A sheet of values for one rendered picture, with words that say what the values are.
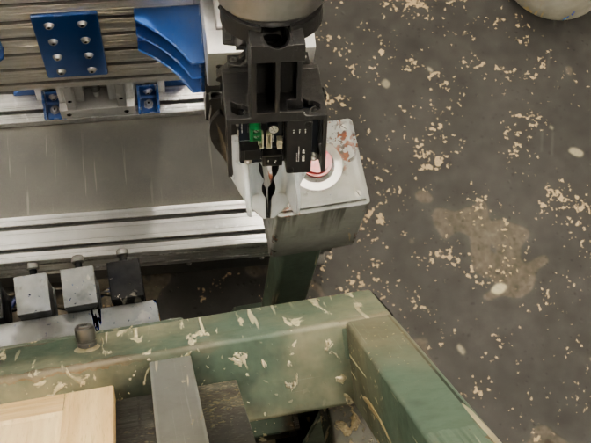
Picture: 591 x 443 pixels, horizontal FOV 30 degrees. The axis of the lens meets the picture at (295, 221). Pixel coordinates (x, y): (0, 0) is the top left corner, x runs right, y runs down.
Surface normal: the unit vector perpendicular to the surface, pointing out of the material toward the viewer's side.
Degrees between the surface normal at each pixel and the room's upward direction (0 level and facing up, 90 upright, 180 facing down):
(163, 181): 0
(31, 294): 0
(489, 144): 0
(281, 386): 31
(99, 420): 59
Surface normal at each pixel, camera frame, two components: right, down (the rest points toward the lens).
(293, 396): 0.16, 0.20
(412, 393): -0.12, -0.97
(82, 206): 0.07, -0.33
